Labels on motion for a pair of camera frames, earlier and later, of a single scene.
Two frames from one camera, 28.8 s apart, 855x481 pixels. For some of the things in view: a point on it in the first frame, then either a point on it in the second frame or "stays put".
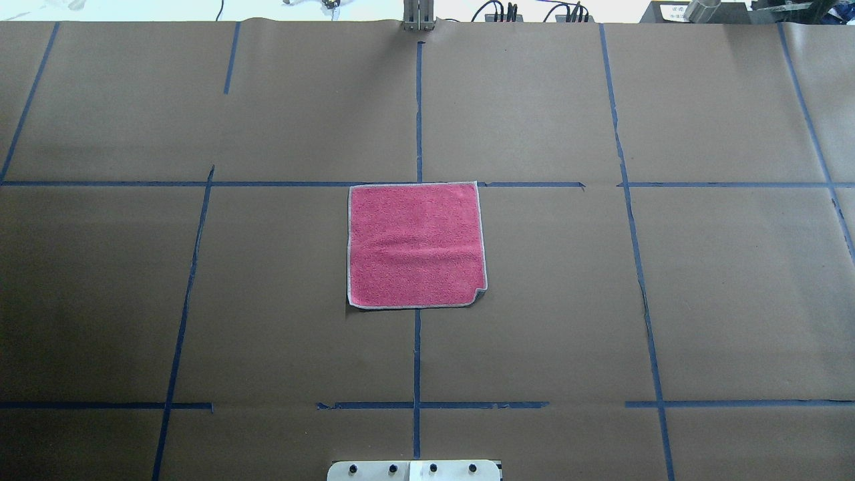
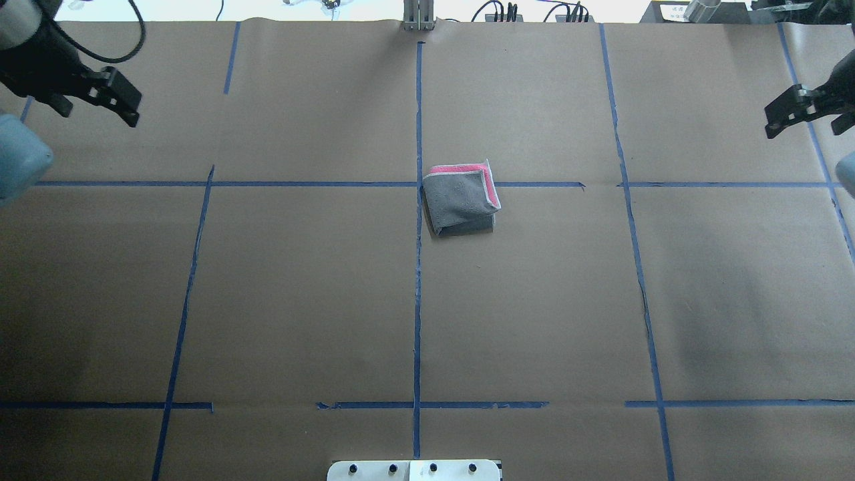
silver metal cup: [700, 11] stays put
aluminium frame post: [418, 15] stays put
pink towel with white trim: [414, 245] -> [460, 198]
